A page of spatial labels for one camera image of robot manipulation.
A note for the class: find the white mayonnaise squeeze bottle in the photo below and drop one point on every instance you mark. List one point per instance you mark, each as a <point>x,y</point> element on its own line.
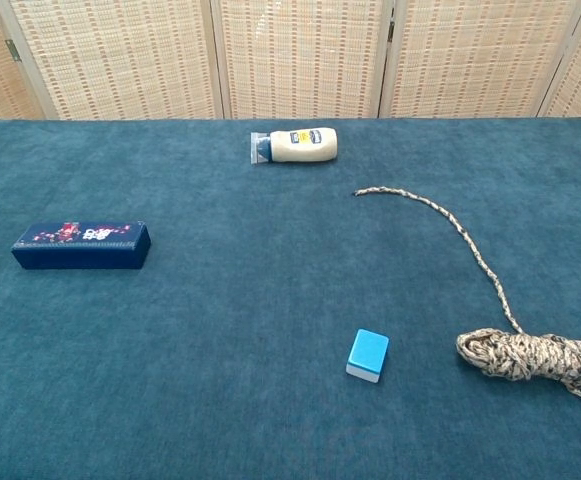
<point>305,147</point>

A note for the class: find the blue and white block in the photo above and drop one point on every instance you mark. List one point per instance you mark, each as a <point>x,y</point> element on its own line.
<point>367,350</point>

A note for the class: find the blue glasses case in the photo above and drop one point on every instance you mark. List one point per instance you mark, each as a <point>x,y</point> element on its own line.
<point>80,255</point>

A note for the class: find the woven bamboo folding screen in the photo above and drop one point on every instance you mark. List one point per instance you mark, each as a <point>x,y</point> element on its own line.
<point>300,60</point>

